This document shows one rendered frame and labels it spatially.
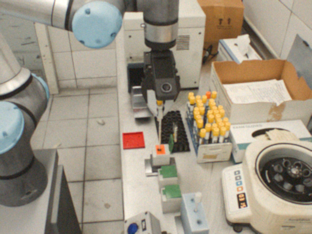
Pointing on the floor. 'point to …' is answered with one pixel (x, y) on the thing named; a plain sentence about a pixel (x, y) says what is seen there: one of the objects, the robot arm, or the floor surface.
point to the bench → (127, 155)
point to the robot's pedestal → (63, 207)
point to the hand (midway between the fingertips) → (160, 113)
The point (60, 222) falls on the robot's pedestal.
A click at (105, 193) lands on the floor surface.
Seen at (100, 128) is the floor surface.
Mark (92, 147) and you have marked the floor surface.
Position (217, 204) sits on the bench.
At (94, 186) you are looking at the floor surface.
